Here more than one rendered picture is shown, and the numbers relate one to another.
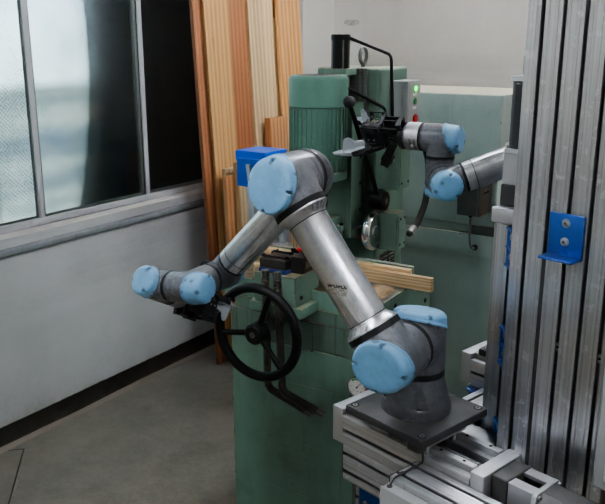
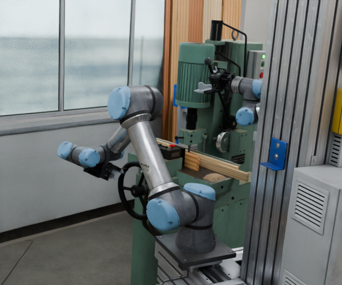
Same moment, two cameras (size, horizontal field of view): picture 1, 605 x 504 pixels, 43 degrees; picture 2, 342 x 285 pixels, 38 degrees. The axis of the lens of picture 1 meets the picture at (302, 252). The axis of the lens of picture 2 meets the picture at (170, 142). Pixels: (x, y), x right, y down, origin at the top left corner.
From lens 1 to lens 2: 0.56 m
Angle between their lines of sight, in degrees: 13
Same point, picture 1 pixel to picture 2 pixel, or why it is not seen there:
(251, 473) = (138, 275)
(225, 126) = not seen: hidden behind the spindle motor
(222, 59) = (182, 29)
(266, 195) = (114, 108)
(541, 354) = (263, 224)
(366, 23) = not seen: hidden behind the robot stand
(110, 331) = (95, 182)
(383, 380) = (160, 222)
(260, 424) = (144, 246)
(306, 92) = (185, 53)
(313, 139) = (187, 81)
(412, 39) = not seen: hidden behind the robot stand
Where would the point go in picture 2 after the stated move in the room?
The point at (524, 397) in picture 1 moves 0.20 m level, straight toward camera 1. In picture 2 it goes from (254, 249) to (229, 271)
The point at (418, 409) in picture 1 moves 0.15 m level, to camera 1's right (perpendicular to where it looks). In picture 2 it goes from (190, 245) to (232, 252)
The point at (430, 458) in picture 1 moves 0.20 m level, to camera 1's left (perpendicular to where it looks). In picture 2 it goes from (191, 275) to (137, 264)
